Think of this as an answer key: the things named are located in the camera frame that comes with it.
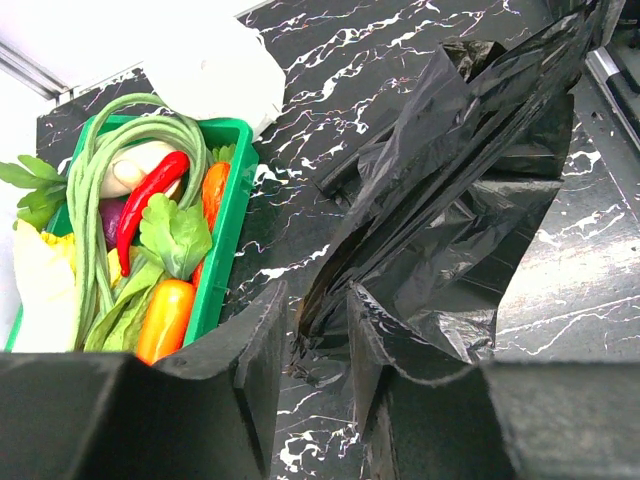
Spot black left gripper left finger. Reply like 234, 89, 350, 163
1, 282, 288, 479

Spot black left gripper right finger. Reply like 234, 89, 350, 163
347, 287, 639, 479

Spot black trash bag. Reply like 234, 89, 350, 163
287, 1, 611, 385

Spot orange carrot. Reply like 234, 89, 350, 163
136, 279, 196, 365

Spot green long beans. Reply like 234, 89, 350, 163
66, 93, 212, 348

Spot green leafy vegetable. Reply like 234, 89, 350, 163
84, 194, 212, 352

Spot white and yellow cabbage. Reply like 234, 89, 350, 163
12, 220, 78, 353

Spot red chili pepper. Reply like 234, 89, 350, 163
116, 151, 190, 277

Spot green plastic vegetable tray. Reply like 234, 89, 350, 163
5, 115, 259, 352

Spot crumpled white paper ball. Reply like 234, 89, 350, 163
143, 17, 286, 141

